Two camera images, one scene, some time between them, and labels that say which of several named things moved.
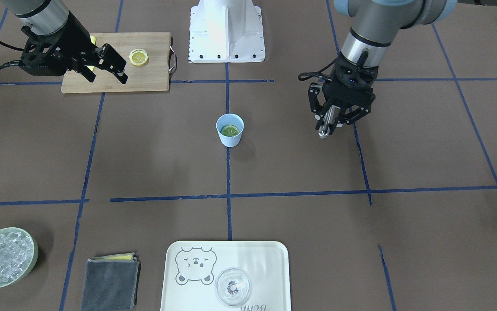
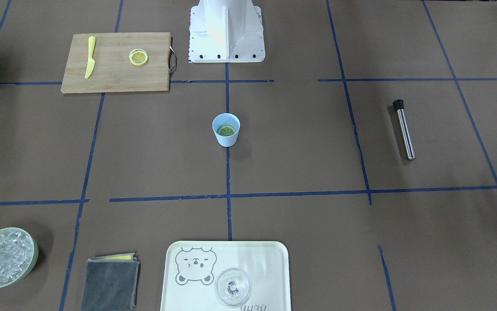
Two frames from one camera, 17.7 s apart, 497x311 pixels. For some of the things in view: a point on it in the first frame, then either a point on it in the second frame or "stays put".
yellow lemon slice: [138, 57] stays put
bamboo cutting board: [153, 76] stays put
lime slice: [229, 130] stays put
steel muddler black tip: [329, 118] to [399, 104]
